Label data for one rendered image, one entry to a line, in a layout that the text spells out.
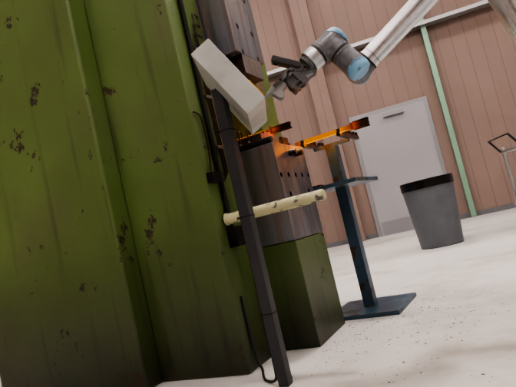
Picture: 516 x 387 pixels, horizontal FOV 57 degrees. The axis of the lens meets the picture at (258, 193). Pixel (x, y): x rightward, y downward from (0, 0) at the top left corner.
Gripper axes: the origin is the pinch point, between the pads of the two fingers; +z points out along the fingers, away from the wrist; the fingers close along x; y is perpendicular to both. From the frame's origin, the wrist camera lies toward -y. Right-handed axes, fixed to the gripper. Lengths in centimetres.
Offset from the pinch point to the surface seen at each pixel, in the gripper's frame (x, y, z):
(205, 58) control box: -26.9, -16.9, 11.2
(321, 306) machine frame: 40, 79, 42
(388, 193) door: 652, 128, -152
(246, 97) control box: -27.0, 1.9, 10.3
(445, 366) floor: -26, 107, 24
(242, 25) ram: 43, -42, -23
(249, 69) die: 39.2, -23.3, -9.5
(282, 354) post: -12, 73, 61
